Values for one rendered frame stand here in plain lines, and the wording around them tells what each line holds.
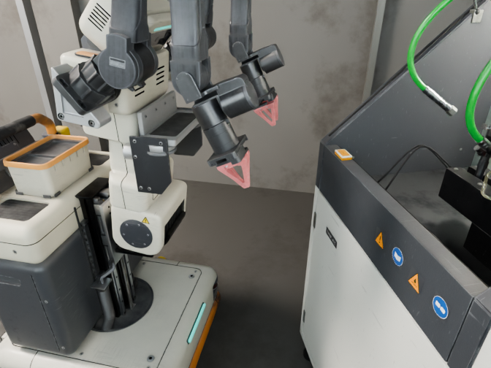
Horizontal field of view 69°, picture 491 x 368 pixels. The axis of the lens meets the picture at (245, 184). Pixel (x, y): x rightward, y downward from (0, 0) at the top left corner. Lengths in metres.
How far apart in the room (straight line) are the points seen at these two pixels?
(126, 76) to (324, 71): 1.85
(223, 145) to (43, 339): 0.95
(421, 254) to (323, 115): 1.87
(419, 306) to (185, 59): 0.64
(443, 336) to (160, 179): 0.70
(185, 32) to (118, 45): 0.13
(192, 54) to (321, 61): 1.81
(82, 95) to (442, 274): 0.75
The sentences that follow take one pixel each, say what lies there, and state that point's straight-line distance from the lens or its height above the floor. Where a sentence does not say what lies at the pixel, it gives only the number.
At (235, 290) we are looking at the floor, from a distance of 1.93.
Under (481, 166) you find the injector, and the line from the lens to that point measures 0.99.
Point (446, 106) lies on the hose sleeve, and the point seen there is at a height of 1.12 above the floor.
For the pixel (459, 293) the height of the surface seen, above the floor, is 0.93.
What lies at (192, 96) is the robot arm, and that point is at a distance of 0.70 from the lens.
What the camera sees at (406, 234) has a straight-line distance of 0.78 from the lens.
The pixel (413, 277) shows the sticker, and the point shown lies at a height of 0.87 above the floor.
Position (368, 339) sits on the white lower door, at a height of 0.59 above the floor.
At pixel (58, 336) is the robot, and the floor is 0.41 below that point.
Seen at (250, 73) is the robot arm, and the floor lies 1.14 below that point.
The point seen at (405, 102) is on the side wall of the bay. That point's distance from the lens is 1.19.
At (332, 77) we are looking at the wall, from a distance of 2.46.
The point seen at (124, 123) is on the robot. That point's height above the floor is 1.06.
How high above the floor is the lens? 1.37
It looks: 29 degrees down
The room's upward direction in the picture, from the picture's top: straight up
